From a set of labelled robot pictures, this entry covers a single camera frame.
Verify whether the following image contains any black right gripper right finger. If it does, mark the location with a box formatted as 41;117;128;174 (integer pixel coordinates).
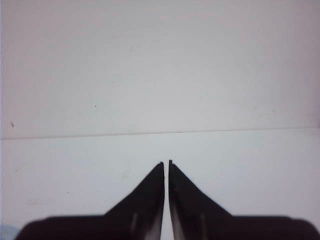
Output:
168;160;320;240

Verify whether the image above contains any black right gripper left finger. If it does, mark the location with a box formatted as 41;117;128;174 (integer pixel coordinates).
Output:
16;162;165;240

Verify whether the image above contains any light blue round plate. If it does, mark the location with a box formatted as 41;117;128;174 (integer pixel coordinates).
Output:
0;224;20;240

